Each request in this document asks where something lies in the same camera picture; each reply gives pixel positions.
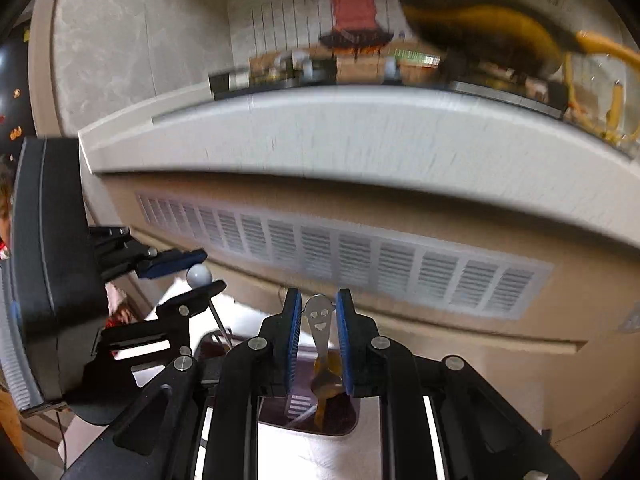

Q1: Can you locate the white kitchen countertop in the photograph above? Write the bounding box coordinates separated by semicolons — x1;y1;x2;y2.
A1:
79;86;639;245

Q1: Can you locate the grey ventilation grille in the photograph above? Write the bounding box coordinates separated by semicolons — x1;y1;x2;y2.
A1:
137;191;553;320

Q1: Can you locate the white ball-end utensil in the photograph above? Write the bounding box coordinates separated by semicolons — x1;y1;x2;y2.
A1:
186;263;233;348

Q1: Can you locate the dark wok pan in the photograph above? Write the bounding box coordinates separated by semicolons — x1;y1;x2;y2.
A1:
399;0;586;78

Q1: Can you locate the metal smiley-face spoon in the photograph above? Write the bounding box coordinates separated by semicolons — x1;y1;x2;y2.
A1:
301;292;338;395

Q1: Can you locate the brown wooden spoon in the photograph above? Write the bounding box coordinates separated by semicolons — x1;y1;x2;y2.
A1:
310;350;345;431

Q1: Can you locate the purple plastic utensil bin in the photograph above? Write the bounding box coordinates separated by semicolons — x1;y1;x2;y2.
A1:
258;393;360;437

